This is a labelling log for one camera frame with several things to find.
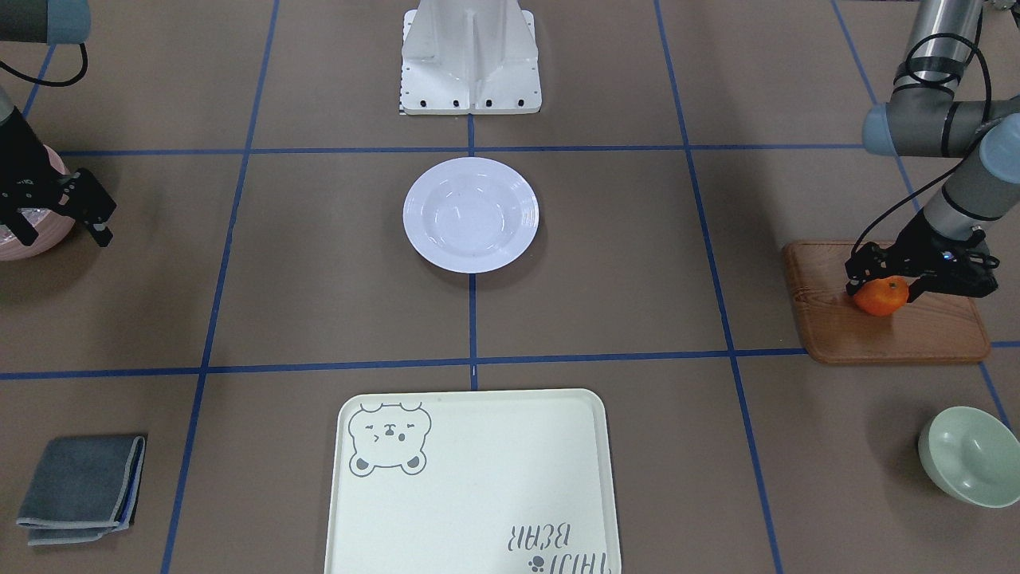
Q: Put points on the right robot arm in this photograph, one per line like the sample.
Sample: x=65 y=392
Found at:
x=49 y=23

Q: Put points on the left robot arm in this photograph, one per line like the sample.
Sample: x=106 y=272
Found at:
x=941 y=106

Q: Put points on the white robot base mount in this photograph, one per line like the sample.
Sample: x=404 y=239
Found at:
x=469 y=57

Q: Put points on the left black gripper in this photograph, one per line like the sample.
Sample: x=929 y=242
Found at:
x=915 y=241

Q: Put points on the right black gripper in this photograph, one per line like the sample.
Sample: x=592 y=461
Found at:
x=21 y=157

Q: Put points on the cream bear serving tray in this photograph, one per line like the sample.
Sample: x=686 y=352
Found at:
x=497 y=481

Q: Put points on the white round plate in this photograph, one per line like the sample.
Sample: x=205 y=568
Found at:
x=471 y=215

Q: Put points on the grey folded cloth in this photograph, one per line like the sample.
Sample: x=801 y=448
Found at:
x=83 y=488

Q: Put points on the light green bowl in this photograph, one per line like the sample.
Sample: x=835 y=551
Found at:
x=971 y=456

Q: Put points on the orange mandarin fruit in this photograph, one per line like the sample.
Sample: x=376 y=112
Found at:
x=882 y=297

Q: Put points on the pink bowl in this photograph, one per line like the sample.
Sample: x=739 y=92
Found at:
x=51 y=229

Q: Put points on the wooden cutting board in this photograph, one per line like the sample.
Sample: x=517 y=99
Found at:
x=936 y=329

